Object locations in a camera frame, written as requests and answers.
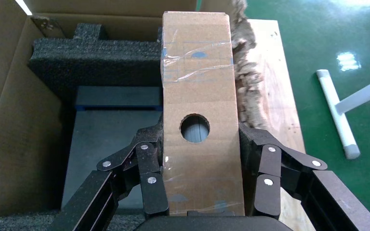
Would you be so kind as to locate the dark grey flat insert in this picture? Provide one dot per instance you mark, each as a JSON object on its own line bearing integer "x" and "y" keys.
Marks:
{"x": 108, "y": 127}

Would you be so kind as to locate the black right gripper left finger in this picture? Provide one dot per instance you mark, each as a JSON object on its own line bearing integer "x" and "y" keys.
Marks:
{"x": 153, "y": 191}

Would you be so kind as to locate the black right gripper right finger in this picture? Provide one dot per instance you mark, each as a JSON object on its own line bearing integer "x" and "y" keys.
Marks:
{"x": 268, "y": 191}

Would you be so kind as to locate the black foam block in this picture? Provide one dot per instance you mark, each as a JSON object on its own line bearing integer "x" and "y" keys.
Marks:
{"x": 92, "y": 63}
{"x": 12, "y": 223}

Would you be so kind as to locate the big torn cardboard box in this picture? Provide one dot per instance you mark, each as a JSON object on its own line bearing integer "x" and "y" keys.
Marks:
{"x": 12, "y": 127}

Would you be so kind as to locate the wooden pallet board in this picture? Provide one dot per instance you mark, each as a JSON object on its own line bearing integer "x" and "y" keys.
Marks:
{"x": 277, "y": 79}

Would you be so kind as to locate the white table leg foot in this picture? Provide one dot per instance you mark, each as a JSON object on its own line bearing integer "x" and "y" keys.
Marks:
{"x": 338, "y": 118}

